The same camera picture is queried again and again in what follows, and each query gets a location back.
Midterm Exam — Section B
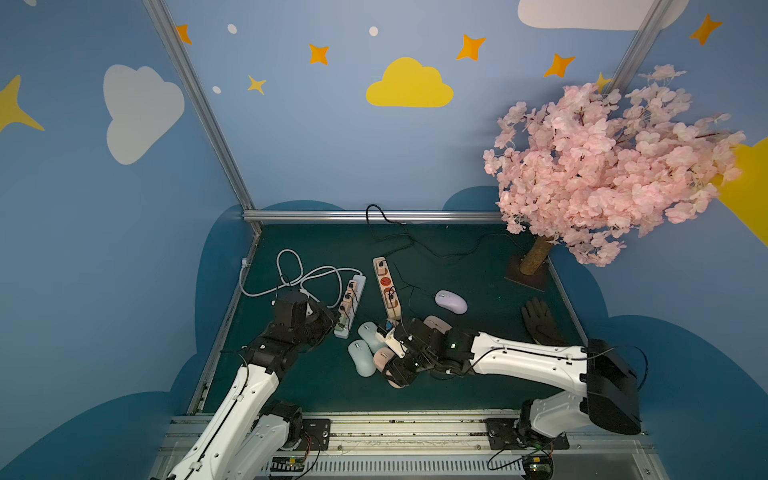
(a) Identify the white power strip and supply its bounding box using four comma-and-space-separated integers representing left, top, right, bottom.
334, 274, 366, 339

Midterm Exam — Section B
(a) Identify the light blue wireless mouse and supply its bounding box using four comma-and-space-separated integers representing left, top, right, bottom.
347, 340, 377, 378

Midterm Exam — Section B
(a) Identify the pink wireless mouse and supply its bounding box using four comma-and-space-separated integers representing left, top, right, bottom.
373, 347, 400, 389

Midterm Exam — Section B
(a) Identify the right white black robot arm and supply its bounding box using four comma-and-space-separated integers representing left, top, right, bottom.
374, 318, 641, 444

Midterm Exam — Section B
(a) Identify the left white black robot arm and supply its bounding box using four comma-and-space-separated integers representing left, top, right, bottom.
166, 292, 339, 479

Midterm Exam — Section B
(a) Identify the beige wooden power strip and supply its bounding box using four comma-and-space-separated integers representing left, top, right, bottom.
373, 256, 402, 324

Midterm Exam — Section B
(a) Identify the black green work glove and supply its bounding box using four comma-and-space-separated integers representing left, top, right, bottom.
521, 298, 569, 346

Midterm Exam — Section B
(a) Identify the green circuit board left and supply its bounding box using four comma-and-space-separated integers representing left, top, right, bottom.
267, 456, 306, 479

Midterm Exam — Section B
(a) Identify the green circuit board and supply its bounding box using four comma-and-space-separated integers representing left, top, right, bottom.
267, 456, 306, 479
521, 455, 554, 480

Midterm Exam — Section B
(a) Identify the green circuit board right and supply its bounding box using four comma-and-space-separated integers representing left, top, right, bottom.
521, 455, 554, 480

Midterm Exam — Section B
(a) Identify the pink cherry blossom tree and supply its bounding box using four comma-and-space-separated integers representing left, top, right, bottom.
483, 64, 745, 287

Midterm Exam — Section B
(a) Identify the peach wireless mouse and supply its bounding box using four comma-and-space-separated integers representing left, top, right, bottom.
423, 315, 452, 334

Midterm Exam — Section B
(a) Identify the purple wireless mouse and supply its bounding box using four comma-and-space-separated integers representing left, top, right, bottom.
434, 290, 468, 315

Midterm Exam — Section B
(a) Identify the light green wireless mouse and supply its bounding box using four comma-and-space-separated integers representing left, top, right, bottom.
358, 321, 386, 354

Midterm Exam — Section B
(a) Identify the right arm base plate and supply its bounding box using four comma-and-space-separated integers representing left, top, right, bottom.
485, 417, 570, 451

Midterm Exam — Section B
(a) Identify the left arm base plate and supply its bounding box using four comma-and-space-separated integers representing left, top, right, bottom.
281, 418, 332, 451

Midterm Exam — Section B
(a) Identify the black power cable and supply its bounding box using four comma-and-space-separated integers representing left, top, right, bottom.
364, 203, 529, 263

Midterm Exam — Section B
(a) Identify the aluminium back frame bar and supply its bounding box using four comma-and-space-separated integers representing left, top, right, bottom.
243, 208, 501, 224

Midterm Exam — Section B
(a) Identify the aluminium front rail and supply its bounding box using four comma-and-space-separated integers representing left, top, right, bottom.
146, 410, 670, 480

